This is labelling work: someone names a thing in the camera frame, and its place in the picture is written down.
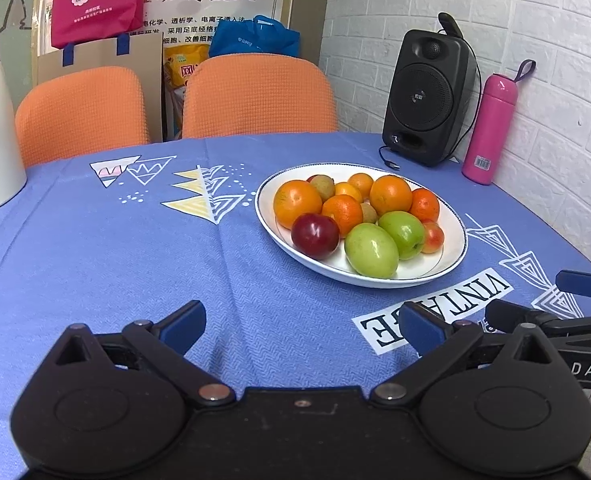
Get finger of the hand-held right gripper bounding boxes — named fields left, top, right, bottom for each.
left=485, top=301, right=591, bottom=390
left=555, top=270, right=591, bottom=306

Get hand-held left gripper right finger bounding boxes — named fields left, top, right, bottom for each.
left=369, top=301, right=563, bottom=407

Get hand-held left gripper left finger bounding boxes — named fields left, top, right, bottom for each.
left=42, top=301, right=236, bottom=407

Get green jujube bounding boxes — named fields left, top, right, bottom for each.
left=344, top=223, right=400, bottom=279

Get red-yellow plum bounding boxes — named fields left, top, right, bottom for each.
left=420, top=221, right=445, bottom=254

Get green apple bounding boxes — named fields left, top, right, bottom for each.
left=378, top=211, right=426, bottom=260

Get tangerine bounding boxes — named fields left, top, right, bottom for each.
left=409, top=187, right=441, bottom=223
left=322, top=194, right=364, bottom=238

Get white plate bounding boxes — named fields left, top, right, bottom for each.
left=254, top=162, right=469, bottom=288

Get large orange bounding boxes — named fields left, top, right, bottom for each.
left=274, top=180, right=323, bottom=230
left=369, top=175, right=413, bottom=217

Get dark red plum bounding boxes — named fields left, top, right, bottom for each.
left=290, top=212, right=340, bottom=260

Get yellow-orange kumquat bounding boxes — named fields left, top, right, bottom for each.
left=334, top=182, right=363, bottom=204

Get small orange kumquat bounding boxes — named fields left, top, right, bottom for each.
left=348, top=172, right=375, bottom=198

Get blue printed tablecloth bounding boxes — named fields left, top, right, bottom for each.
left=0, top=132, right=591, bottom=480

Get pink water bottle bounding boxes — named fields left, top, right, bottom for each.
left=462, top=59, right=537, bottom=185

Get black speaker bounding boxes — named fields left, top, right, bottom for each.
left=382, top=12, right=479, bottom=167

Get orange chair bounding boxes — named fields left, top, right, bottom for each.
left=182, top=55, right=339, bottom=138
left=15, top=66, right=151, bottom=167

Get yellow snack packet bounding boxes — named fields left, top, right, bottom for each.
left=164, top=44, right=211, bottom=141

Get blue plastic bag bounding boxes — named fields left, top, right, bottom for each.
left=208, top=15, right=301, bottom=59

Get magenta fabric bag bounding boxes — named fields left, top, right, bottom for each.
left=50, top=0, right=146, bottom=48

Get printed poster board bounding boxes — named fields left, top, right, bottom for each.
left=31, top=0, right=299, bottom=86

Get kraft paper bag blue handles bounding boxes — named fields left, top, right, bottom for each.
left=34, top=32, right=165, bottom=143

